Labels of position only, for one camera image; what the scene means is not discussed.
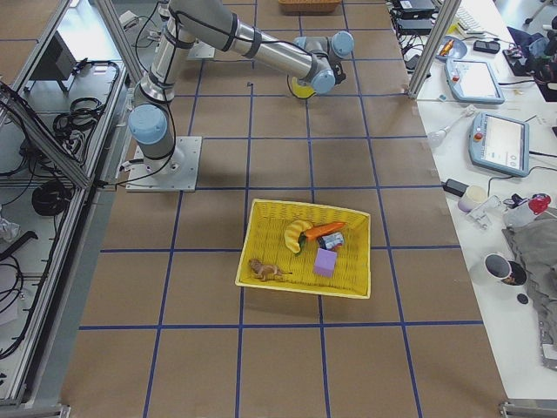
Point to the aluminium frame post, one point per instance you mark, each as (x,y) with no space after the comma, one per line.
(444,20)

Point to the teach pendant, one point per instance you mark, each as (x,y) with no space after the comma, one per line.
(473,82)
(499,144)

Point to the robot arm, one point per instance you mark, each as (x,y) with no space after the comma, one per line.
(312,64)

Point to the lavender cup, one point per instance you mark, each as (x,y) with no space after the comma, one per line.
(471,198)

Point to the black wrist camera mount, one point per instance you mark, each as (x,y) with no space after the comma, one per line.
(339,74)

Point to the white mug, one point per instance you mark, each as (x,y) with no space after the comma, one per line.
(492,268)

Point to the yellow plastic basket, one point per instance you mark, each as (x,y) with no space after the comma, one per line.
(264,241)

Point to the near teach pendant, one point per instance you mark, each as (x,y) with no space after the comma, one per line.
(499,144)

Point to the brown wicker basket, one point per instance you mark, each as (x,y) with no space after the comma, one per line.
(308,7)

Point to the orange toy carrot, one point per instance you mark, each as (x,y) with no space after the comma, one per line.
(323,230)

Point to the blue plate with brass part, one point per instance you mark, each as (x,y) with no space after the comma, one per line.
(451,48)

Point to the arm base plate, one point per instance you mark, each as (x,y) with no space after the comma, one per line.
(201,51)
(180,174)

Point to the purple foam block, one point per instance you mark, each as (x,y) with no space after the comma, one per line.
(325,262)

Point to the small grey can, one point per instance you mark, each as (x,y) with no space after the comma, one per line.
(331,241)

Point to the brown toy dinosaur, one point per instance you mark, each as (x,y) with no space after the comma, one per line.
(265,272)

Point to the yellow tape roll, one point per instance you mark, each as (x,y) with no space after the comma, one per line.
(300,89)

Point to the yellow toy banana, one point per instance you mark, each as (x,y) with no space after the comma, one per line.
(292,233)

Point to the far teach pendant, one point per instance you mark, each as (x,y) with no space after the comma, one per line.
(473,82)

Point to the black power adapter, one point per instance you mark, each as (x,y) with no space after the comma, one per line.
(454,187)

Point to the grey cloth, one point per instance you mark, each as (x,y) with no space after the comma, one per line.
(534,248)

